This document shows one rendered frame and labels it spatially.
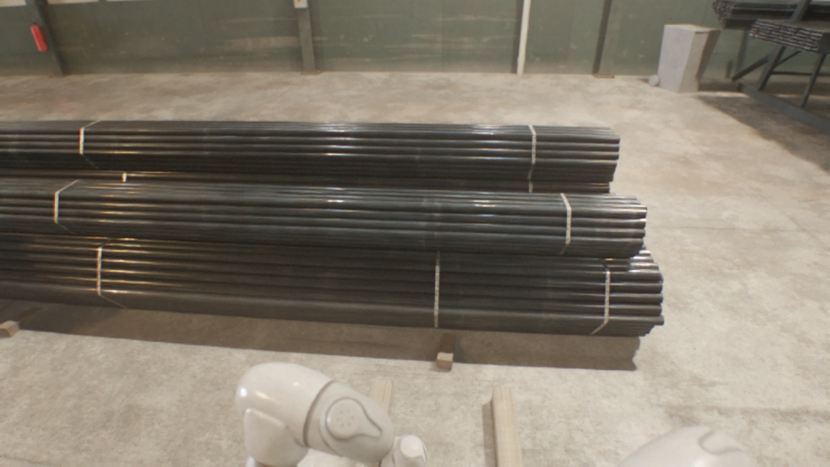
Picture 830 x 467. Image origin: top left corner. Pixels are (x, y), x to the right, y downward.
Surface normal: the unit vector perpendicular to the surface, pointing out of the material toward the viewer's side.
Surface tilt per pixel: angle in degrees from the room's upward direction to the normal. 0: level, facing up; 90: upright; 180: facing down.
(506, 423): 0
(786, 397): 0
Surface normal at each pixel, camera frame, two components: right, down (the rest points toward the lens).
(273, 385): -0.16, -0.73
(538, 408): -0.01, -0.87
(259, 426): -0.36, -0.15
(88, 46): -0.08, 0.50
